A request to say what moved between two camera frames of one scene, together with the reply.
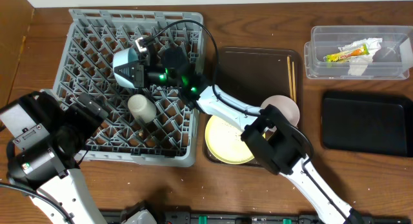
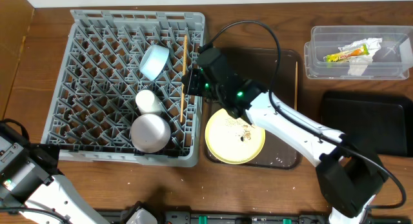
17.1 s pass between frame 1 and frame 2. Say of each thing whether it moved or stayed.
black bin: stayed
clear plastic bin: stayed
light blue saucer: moved
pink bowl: moved
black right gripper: moved
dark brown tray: stayed
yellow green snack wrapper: stayed
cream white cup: moved
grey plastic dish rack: stayed
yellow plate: stayed
